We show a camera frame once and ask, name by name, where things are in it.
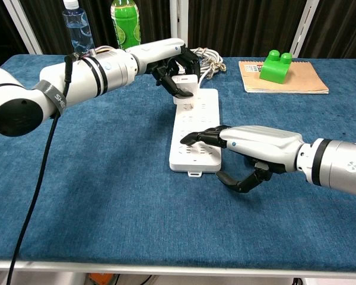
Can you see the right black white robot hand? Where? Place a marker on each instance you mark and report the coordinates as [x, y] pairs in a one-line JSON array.
[[264, 142]]

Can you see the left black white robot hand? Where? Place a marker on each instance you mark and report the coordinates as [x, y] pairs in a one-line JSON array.
[[160, 55]]

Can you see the white plug adapter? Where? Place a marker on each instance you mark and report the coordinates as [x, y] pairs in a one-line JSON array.
[[186, 83]]

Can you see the white power strip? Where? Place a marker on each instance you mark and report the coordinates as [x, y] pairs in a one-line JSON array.
[[195, 118]]

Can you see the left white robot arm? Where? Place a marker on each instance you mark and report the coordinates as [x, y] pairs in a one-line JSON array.
[[83, 80]]

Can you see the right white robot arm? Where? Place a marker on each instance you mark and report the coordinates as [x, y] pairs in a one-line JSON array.
[[338, 166]]

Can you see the green drink bottle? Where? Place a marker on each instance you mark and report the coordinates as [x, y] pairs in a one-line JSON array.
[[126, 23]]

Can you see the brown spiral notebook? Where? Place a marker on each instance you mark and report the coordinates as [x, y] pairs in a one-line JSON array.
[[302, 80]]

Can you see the green toy building block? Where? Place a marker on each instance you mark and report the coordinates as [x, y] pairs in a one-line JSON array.
[[274, 69]]

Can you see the black curtain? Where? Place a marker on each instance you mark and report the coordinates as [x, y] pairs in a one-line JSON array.
[[240, 23]]

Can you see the clear water bottle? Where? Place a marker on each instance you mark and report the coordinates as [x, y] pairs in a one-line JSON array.
[[78, 26]]

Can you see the blue table cloth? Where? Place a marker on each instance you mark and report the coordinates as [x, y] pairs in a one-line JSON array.
[[106, 193]]

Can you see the white frame post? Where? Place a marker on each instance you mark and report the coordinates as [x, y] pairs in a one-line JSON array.
[[25, 26], [178, 20], [304, 26]]

